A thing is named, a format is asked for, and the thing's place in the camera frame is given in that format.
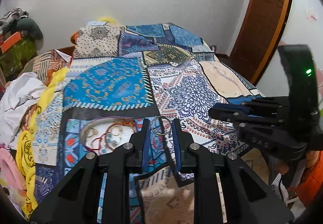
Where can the yellow printed cloth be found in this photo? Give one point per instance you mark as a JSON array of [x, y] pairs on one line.
[[39, 143]]

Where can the white crumpled cloth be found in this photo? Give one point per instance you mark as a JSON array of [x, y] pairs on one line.
[[19, 96]]

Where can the left gripper black second-gripper finger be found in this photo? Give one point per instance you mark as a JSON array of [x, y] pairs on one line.
[[235, 114]]

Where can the striped brown cloth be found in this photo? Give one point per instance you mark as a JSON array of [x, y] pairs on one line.
[[46, 64]]

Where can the left gripper blue-padded second-gripper finger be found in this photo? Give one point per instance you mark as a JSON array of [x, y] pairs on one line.
[[246, 107]]

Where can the pink fuzzy item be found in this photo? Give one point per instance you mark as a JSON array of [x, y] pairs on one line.
[[10, 171]]

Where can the orange box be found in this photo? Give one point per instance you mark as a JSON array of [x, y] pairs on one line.
[[12, 40]]

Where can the brown wooden door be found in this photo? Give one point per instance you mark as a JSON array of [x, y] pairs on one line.
[[261, 29]]

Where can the purple-rimmed jewelry tray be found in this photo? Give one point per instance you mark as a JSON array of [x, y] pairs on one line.
[[104, 135]]

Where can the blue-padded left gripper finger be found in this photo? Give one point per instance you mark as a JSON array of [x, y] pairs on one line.
[[139, 157], [181, 142]]

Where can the blue patchwork bedspread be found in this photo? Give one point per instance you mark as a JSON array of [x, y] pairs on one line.
[[143, 72]]

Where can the dark green pillow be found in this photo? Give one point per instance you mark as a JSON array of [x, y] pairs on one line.
[[30, 26]]

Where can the silver bangle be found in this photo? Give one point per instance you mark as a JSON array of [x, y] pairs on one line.
[[161, 126]]

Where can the orange object at right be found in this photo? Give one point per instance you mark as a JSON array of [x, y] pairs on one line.
[[311, 179]]

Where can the green patterned bag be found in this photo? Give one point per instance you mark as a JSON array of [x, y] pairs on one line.
[[14, 59]]

